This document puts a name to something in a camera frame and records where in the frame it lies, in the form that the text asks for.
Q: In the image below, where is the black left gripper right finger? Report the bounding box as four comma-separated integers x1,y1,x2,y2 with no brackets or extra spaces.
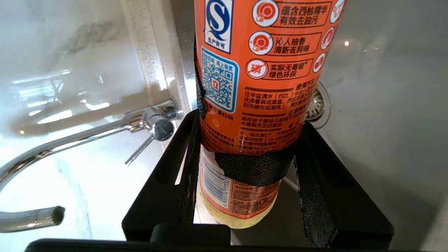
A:
293,121,394,247

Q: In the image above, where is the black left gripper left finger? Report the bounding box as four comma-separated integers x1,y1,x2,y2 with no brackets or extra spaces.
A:
122,109,202,242

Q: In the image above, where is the orange dish soap bottle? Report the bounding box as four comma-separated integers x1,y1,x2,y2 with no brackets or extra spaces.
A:
194,0,349,229

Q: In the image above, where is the stainless steel sink basin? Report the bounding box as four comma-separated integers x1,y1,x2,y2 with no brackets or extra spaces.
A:
171,0,448,252

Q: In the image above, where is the metal sink drain strainer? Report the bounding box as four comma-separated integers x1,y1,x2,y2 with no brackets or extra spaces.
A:
305,81,331,129

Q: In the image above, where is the chrome kitchen faucet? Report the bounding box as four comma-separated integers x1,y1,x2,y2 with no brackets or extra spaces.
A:
0,99,184,233

